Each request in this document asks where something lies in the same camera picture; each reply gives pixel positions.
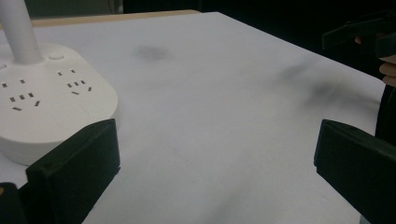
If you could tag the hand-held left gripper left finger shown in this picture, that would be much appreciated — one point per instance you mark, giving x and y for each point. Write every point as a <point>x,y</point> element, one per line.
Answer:
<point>74,168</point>

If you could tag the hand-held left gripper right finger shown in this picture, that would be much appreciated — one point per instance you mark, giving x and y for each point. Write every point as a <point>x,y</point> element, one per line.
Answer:
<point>358,165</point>

